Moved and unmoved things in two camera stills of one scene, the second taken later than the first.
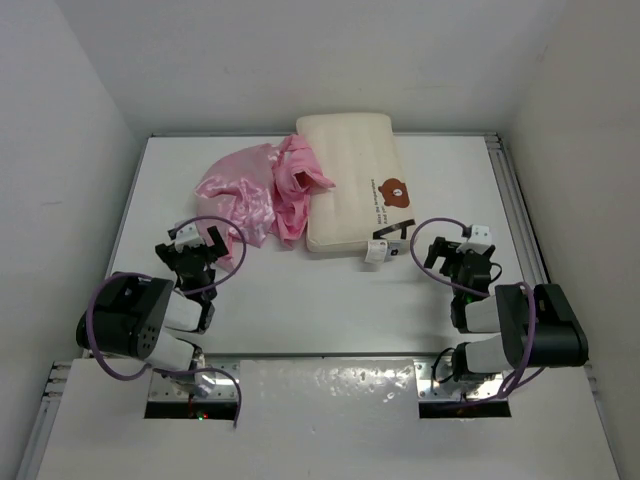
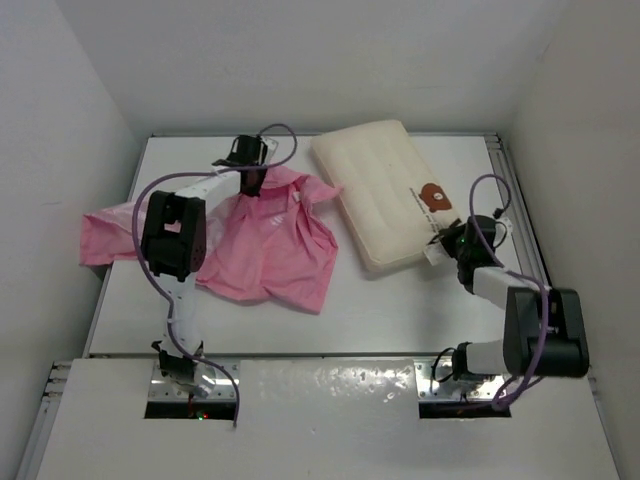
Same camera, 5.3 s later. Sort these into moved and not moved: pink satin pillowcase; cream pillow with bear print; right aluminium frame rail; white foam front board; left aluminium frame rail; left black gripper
Moved: cream pillow with bear print; left black gripper; pink satin pillowcase
Not moved: left aluminium frame rail; right aluminium frame rail; white foam front board
